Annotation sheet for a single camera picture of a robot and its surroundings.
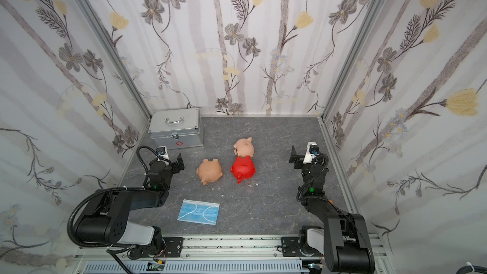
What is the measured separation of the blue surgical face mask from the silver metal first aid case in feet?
1.04

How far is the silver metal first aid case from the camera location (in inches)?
37.9

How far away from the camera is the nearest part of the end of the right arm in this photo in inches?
25.2

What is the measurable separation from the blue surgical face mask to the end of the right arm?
0.42m
